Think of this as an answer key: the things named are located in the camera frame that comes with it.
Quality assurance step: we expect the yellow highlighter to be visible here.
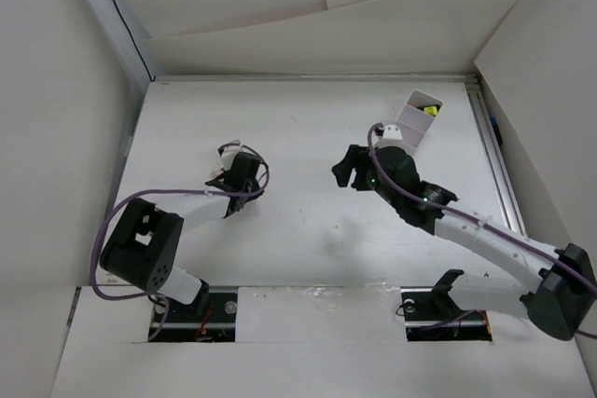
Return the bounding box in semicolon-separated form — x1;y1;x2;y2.
422;105;439;117

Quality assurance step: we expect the blue highlighter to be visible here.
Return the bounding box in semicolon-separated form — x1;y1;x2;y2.
490;116;503;146

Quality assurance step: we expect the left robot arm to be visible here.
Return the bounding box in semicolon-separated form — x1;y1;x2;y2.
91;149;270;321

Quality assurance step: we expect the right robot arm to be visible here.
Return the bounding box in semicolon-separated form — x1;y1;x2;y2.
331;145;596;340

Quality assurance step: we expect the white divided pen holder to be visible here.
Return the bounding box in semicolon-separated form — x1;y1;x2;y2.
396;89;443;157

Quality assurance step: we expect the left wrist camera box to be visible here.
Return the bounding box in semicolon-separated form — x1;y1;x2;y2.
216;139;243;159

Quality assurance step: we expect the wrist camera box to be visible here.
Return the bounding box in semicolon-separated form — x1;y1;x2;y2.
216;139;243;159
374;123;403;143

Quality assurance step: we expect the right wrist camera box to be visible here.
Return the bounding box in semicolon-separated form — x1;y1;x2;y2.
374;123;403;143

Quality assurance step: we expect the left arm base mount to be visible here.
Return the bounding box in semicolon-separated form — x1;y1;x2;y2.
148;287;239;343

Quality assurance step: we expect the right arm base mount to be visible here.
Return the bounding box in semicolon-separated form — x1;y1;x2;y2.
395;269;493;342

